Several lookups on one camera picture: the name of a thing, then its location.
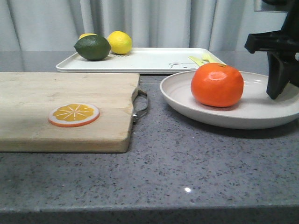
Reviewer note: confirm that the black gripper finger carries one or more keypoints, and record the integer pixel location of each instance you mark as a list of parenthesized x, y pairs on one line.
[(283, 69)]

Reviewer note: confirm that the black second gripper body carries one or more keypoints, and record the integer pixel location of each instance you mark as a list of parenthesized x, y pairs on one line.
[(287, 38)]

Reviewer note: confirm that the beige round plate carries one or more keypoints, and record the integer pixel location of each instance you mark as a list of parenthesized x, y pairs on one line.
[(255, 110)]

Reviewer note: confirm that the orange fruit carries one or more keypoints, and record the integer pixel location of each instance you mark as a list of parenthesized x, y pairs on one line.
[(217, 85)]

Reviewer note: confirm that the white rectangular tray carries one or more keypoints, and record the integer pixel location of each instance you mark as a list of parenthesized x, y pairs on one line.
[(138, 60)]

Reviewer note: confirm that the yellow plastic fork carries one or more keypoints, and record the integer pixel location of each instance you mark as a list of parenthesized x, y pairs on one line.
[(209, 58)]

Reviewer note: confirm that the yellow plastic knife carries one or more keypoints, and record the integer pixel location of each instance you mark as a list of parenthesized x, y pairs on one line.
[(198, 61)]

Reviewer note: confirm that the green lime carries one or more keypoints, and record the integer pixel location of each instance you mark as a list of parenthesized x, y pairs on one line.
[(93, 47)]

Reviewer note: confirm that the yellow lemon behind lime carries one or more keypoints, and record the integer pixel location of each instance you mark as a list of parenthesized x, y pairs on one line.
[(85, 35)]

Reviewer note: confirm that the orange slice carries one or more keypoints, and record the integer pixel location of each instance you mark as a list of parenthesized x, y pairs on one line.
[(74, 115)]

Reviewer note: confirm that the wooden cutting board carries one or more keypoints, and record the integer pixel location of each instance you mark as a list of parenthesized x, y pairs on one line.
[(27, 98)]

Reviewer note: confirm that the grey curtain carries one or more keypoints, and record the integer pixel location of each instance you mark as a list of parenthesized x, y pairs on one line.
[(55, 25)]

